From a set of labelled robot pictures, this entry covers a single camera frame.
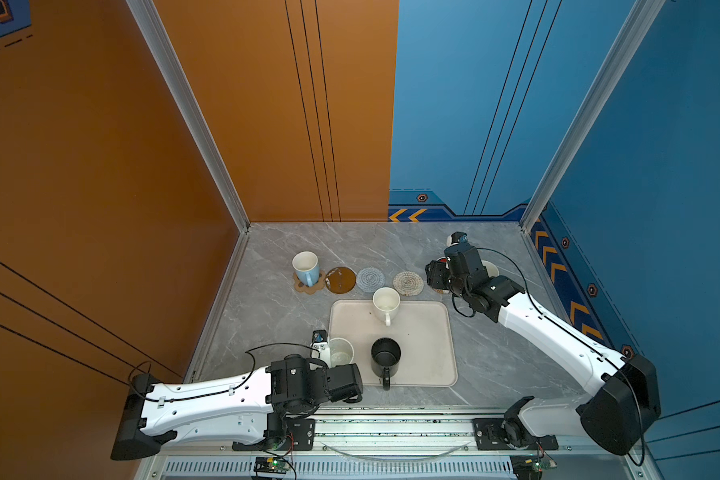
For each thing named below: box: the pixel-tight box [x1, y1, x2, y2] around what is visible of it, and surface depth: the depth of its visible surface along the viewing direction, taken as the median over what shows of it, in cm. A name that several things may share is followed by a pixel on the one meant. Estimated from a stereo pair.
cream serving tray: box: [328, 299, 458, 387], surface depth 92 cm
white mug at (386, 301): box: [372, 286, 401, 327], surface depth 91 cm
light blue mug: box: [292, 251, 320, 287], surface depth 98 cm
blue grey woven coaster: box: [357, 267, 385, 293], surface depth 105 cm
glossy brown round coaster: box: [325, 266, 357, 295], surface depth 105 cm
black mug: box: [371, 337, 402, 391], surface depth 81 cm
